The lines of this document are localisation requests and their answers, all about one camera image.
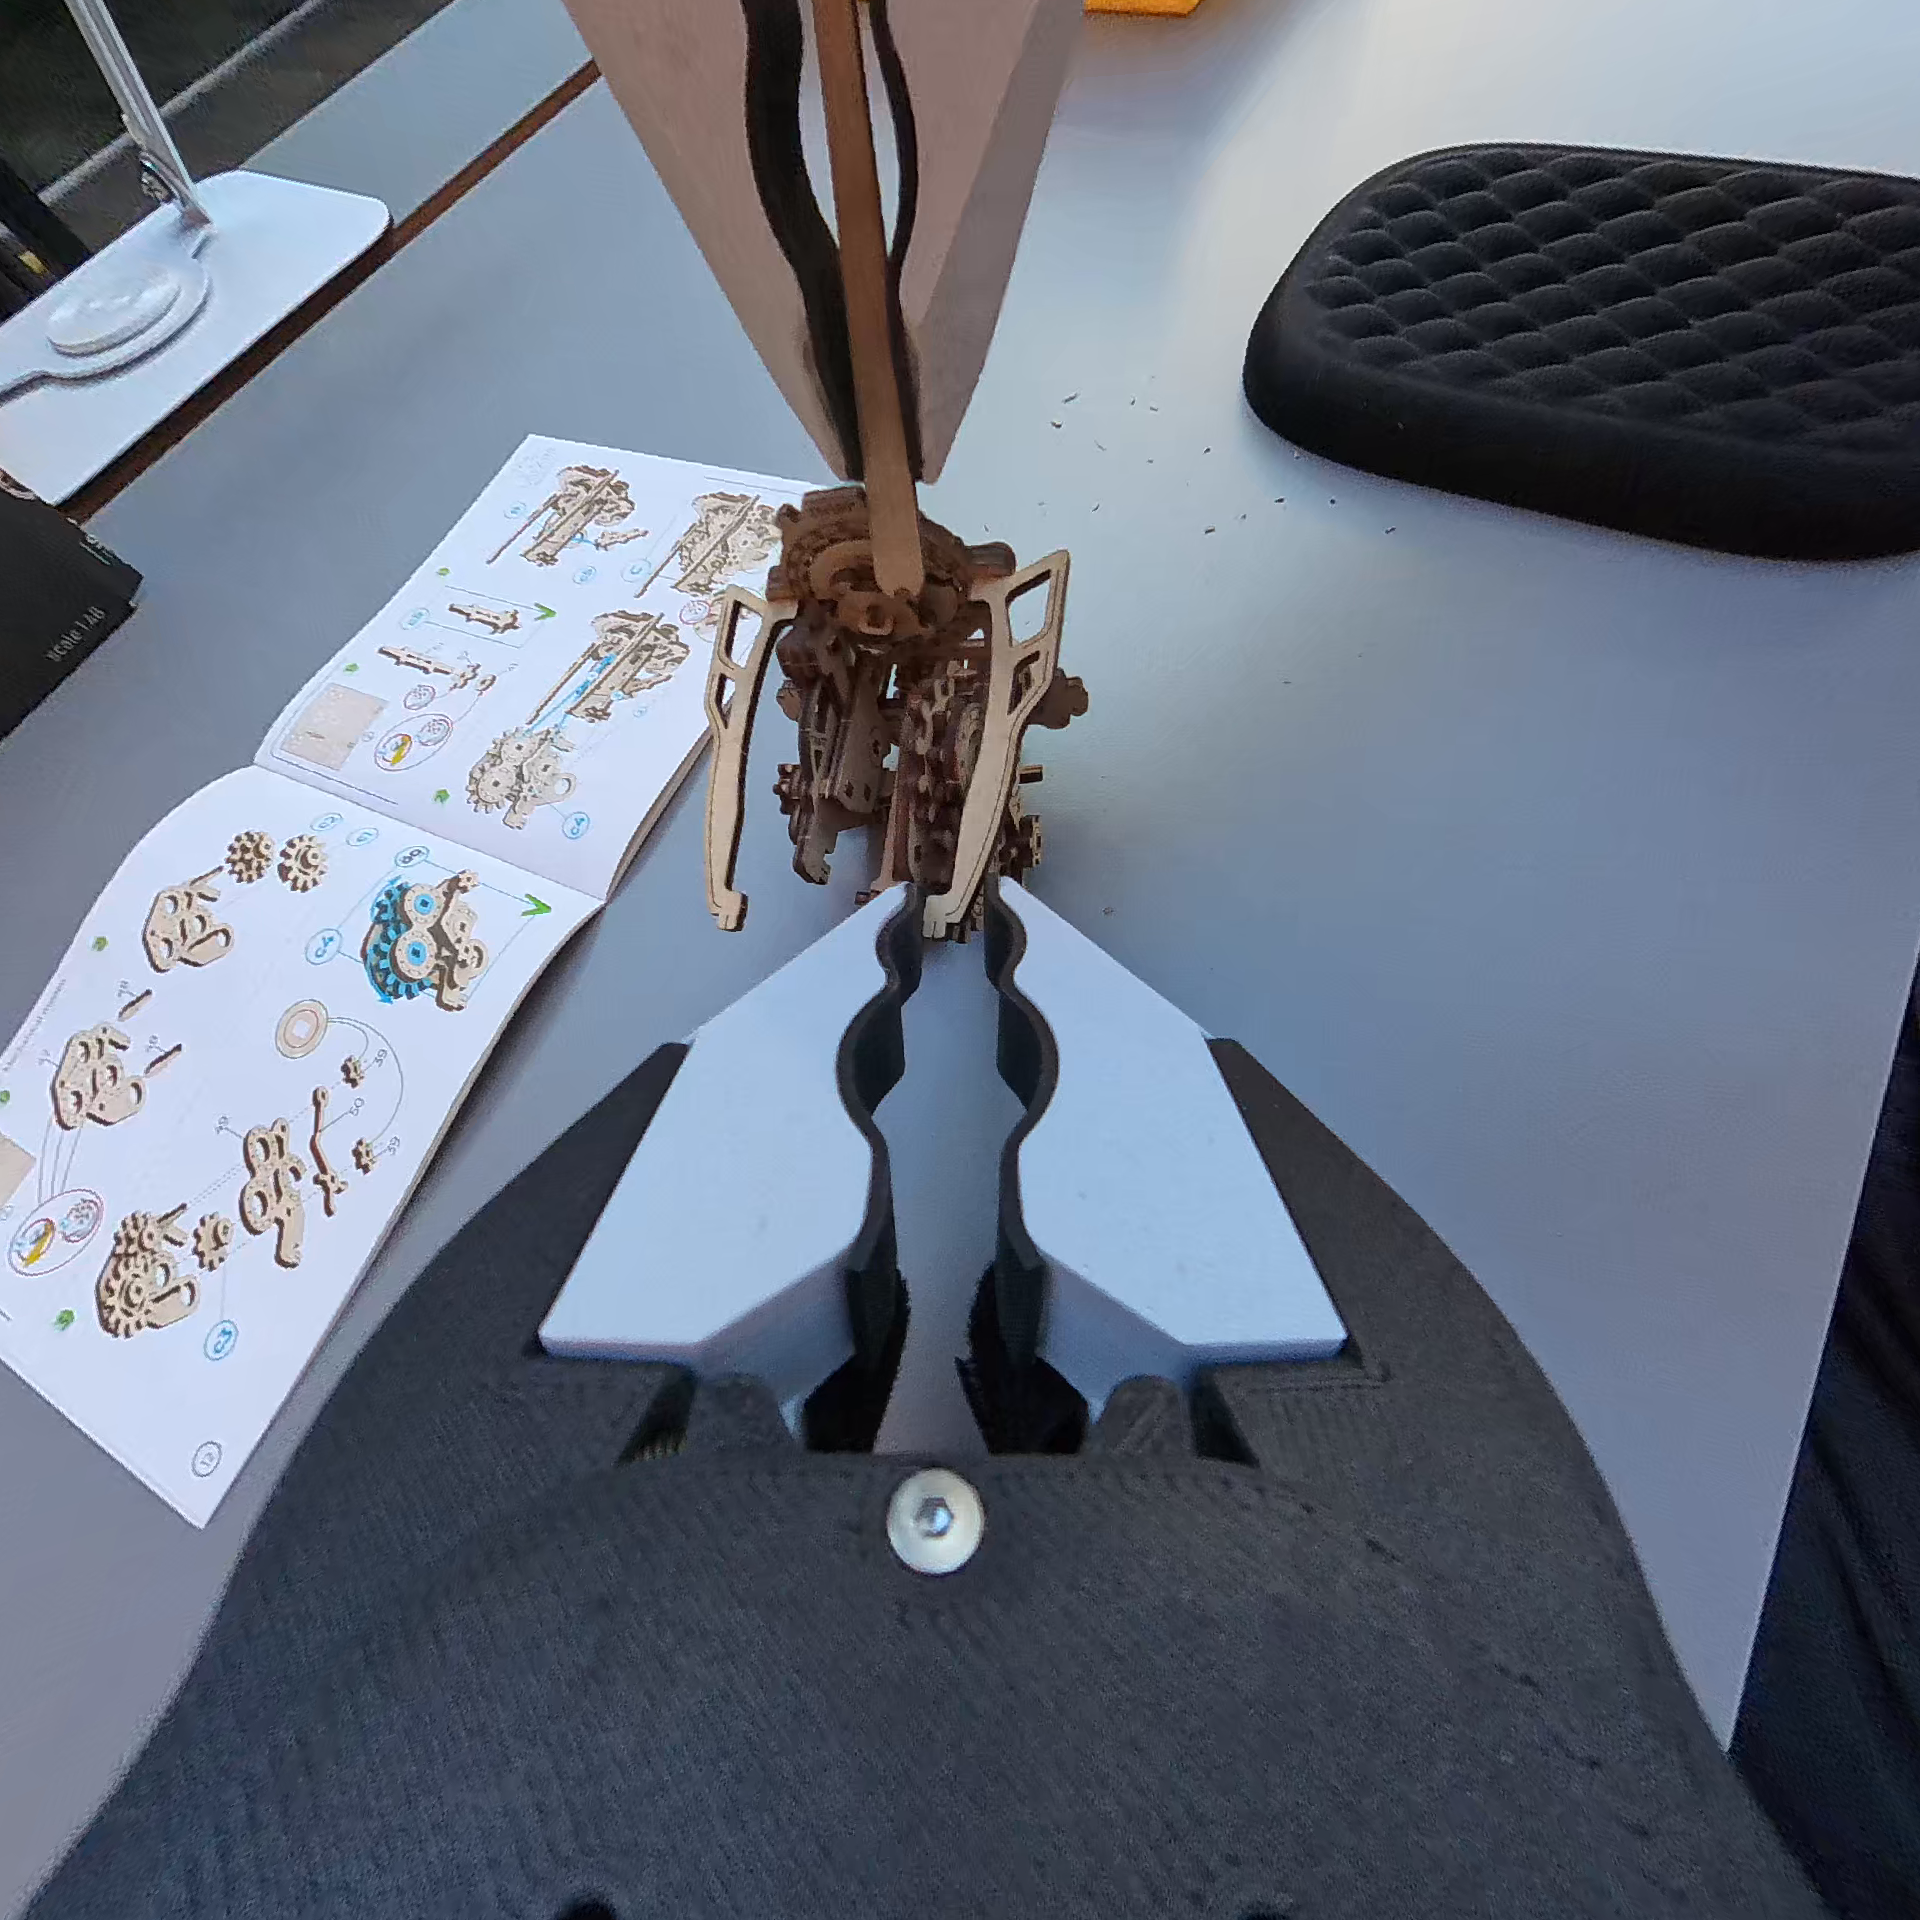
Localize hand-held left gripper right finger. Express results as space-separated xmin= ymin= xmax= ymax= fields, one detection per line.
xmin=961 ymin=877 xmax=1347 ymax=1454

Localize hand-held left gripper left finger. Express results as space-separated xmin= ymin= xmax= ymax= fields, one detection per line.
xmin=538 ymin=882 xmax=921 ymax=1454

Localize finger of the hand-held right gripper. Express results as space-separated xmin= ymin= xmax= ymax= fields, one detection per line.
xmin=873 ymin=0 xmax=1087 ymax=485
xmin=562 ymin=0 xmax=877 ymax=485

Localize thin wooden stick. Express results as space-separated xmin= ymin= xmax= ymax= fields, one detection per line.
xmin=810 ymin=0 xmax=929 ymax=605

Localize wooden gear model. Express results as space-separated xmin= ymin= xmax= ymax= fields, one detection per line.
xmin=767 ymin=481 xmax=1088 ymax=920

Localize black model kit box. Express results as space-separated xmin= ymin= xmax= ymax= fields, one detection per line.
xmin=0 ymin=470 xmax=146 ymax=741

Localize assembly instruction booklet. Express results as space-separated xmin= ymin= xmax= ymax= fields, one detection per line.
xmin=0 ymin=434 xmax=831 ymax=1528

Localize white flat base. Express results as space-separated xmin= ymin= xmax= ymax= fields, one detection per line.
xmin=0 ymin=167 xmax=397 ymax=510

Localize black wrist rest pad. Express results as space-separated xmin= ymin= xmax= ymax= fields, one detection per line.
xmin=1241 ymin=141 xmax=1920 ymax=563

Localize person's dark trousers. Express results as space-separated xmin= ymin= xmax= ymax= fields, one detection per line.
xmin=1728 ymin=983 xmax=1920 ymax=1920

